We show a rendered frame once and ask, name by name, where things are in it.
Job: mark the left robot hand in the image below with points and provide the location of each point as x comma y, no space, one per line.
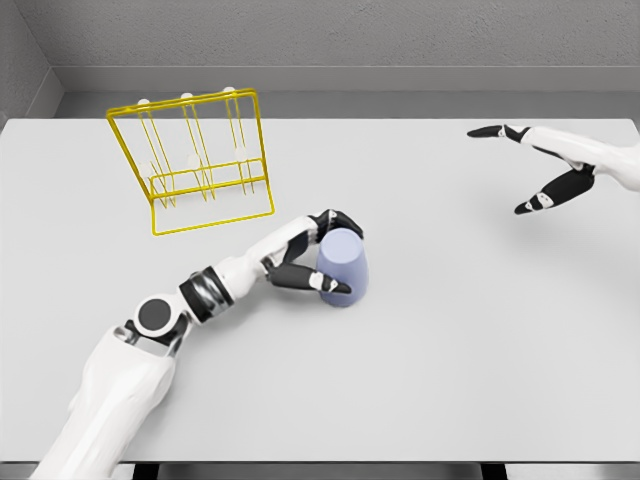
287,245

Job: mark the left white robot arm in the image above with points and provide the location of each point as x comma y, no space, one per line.
125,370

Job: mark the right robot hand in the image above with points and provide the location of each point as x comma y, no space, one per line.
565,150

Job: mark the lavender plastic cup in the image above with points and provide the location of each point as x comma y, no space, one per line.
342,270

